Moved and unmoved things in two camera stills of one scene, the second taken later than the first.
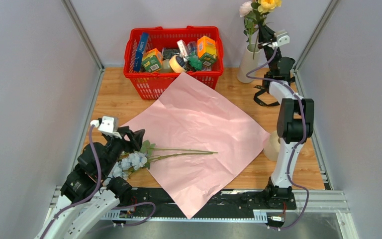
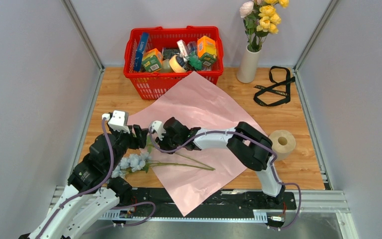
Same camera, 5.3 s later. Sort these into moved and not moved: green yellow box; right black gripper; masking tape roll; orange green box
Moved: right black gripper
Not moved: masking tape roll; green yellow box; orange green box
